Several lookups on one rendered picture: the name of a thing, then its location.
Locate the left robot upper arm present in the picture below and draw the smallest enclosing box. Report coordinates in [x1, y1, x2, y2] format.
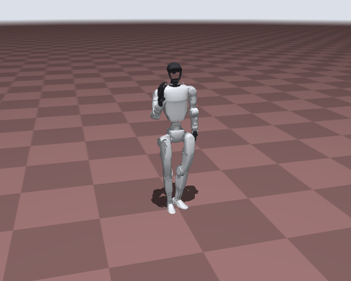
[186, 85, 198, 116]

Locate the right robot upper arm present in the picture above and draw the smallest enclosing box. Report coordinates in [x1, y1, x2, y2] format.
[152, 89, 160, 119]

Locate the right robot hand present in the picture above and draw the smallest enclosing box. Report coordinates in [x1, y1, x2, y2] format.
[157, 82, 167, 107]

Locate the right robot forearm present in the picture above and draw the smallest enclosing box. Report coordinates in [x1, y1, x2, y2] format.
[150, 100, 166, 118]

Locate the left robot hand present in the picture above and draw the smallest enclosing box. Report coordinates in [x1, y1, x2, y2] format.
[193, 131, 198, 141]

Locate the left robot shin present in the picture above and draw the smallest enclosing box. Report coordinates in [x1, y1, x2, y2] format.
[175, 171, 188, 201]

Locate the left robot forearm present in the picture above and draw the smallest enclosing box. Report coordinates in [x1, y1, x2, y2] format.
[190, 112, 199, 134]

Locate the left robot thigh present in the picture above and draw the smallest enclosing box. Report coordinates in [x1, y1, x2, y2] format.
[175, 132, 195, 176]

